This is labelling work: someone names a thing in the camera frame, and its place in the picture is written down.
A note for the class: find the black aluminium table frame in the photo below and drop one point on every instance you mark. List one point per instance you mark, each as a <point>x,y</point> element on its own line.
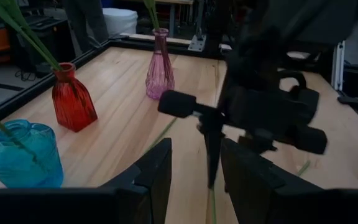
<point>42,85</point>

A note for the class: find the white tulip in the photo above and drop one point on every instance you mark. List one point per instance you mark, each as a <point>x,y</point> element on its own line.
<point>154,15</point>
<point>149,4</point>

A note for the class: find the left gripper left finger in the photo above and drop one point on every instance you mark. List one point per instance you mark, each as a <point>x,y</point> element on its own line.
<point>149,186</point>

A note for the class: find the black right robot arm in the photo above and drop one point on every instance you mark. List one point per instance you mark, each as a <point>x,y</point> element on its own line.
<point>275,37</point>

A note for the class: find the blue glass vase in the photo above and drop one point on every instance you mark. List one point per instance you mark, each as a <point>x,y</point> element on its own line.
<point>17,161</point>

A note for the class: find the pink tulips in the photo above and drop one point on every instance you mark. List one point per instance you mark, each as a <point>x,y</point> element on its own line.
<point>303,168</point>

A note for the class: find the silver aluminium frame post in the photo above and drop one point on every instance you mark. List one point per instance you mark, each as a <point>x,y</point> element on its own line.
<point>337,65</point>

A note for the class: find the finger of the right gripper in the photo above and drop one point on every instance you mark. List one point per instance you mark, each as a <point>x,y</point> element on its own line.
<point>212,146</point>
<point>258,144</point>

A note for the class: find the white bin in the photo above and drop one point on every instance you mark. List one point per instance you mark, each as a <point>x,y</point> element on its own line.
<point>120,21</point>

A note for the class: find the person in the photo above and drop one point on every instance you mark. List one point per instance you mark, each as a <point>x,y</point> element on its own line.
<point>85,21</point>

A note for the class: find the red glass vase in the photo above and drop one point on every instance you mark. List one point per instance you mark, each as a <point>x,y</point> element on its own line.
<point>73,102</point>

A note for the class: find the black storage box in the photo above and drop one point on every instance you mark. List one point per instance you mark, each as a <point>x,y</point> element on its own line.
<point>48,34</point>

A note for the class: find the pink glass vase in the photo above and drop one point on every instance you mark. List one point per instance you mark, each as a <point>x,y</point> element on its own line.
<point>160,77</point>

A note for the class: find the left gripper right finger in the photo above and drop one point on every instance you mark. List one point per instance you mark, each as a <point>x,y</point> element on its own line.
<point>247,186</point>

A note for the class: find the green stem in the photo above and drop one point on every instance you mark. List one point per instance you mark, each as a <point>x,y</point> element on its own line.
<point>11,12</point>

